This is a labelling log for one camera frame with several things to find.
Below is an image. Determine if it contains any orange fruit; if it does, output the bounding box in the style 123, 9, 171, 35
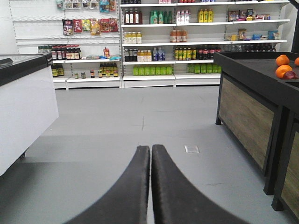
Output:
275, 65, 293, 79
275, 54, 290, 67

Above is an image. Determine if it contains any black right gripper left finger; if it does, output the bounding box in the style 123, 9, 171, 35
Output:
67, 146, 150, 224

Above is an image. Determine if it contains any black wooden produce stand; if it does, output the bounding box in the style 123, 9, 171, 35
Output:
214, 52, 299, 219

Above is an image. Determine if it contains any silver floor outlet plate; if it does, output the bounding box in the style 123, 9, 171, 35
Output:
184, 145, 199, 153

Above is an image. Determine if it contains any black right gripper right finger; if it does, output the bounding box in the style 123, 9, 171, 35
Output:
151, 144, 245, 224

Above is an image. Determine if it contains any white supermarket shelving unit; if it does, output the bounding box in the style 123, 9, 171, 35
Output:
8, 0, 288, 89

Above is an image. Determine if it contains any red apple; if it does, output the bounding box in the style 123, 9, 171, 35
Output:
283, 71, 299, 80

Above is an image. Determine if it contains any white chest freezer black rim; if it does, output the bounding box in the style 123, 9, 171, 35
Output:
0, 53, 59, 175

